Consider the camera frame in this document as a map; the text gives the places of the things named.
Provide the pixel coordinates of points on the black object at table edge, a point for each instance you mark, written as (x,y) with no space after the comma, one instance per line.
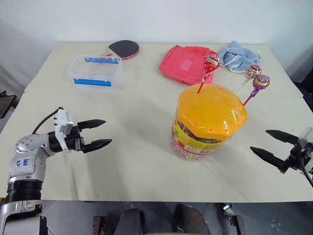
(5,102)

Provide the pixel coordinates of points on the light blue towel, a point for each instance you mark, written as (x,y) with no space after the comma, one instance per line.
(240,57)

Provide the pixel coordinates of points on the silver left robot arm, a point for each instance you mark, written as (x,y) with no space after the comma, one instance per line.
(27,156)

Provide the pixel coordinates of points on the clear plastic box blue clips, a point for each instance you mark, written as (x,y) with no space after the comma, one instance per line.
(95,71)

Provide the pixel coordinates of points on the pink fabric bag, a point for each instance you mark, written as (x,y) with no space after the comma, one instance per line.
(187,64)

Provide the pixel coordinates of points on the purple wrapped lollipop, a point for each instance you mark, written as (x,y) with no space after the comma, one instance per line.
(260,82)

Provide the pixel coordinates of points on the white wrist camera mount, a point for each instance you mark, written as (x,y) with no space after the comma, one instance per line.
(62,127)
(306,138)

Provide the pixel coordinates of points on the dark rounded shape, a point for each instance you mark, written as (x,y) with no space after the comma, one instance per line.
(129,221)
(192,220)

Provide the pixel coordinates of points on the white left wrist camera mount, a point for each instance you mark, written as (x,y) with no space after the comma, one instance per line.
(62,127)

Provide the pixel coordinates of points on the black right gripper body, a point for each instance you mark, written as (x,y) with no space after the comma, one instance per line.
(292,160)

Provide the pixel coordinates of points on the dark red metal bracket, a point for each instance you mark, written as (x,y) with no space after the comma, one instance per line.
(99,224)

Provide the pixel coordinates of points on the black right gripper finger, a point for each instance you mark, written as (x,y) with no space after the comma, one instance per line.
(281,136)
(266,154)

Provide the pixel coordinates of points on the black caster wheel bracket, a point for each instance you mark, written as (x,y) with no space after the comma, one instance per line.
(232,215)

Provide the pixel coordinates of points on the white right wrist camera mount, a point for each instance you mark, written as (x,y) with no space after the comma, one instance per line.
(306,138)

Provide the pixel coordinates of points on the pink white wrapped lollipop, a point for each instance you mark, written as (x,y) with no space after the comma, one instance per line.
(253,72)

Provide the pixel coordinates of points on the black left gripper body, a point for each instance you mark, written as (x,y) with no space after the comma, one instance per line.
(74,140)

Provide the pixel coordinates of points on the red wrapped lollipop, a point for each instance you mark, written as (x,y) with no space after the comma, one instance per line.
(211,64)

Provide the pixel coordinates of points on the lollipop jar with orange lid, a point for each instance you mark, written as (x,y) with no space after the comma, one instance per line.
(210,117)

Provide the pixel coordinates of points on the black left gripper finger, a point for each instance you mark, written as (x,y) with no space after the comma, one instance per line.
(91,123)
(97,144)

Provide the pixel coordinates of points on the black red table tennis paddle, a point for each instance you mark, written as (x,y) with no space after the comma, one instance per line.
(123,49)

